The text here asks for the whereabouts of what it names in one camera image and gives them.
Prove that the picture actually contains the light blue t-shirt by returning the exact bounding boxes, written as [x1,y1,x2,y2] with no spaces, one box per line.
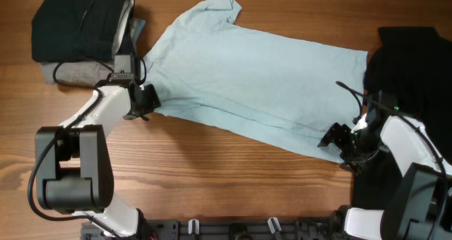
[145,0,367,162]

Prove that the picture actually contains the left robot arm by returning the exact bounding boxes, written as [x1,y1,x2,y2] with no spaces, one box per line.
[28,54,160,239]

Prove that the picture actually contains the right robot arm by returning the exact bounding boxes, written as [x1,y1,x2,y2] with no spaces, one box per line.
[318,96,451,239]

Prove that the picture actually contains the folded blue garment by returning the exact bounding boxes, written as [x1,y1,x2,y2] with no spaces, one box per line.
[131,18,145,42]

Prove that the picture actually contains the black t-shirt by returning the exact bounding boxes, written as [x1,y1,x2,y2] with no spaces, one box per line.
[352,27,451,210]

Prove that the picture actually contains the folded dark green trousers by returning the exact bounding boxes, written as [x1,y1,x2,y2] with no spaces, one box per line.
[31,0,135,62]

